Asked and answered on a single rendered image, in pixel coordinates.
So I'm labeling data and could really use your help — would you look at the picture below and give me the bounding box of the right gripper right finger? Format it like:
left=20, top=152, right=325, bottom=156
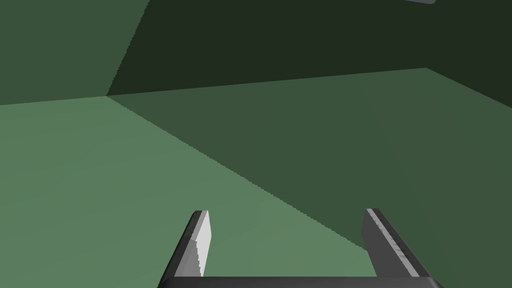
left=361, top=207, right=431, bottom=278

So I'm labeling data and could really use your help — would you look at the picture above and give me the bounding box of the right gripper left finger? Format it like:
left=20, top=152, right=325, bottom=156
left=161, top=209, right=212, bottom=279

